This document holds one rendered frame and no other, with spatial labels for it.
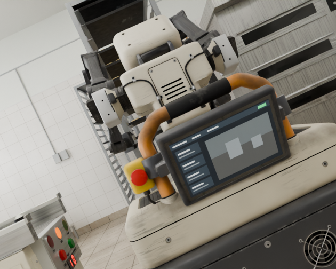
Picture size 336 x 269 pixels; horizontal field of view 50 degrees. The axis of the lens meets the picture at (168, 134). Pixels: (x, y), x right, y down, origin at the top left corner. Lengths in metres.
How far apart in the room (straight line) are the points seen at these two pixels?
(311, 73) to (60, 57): 3.34
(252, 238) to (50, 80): 4.83
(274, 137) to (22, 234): 0.63
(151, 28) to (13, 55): 4.54
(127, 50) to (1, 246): 0.67
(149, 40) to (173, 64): 0.12
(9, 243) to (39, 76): 4.63
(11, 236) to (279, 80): 3.74
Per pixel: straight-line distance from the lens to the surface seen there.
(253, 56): 4.31
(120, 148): 1.77
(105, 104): 1.19
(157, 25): 1.25
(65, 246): 1.13
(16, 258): 0.98
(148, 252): 0.81
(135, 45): 1.20
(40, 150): 5.49
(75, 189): 5.42
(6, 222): 1.30
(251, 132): 0.75
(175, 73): 1.13
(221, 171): 0.76
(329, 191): 0.88
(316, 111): 4.46
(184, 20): 1.63
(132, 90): 1.12
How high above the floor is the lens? 0.97
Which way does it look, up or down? 2 degrees down
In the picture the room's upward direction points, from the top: 25 degrees counter-clockwise
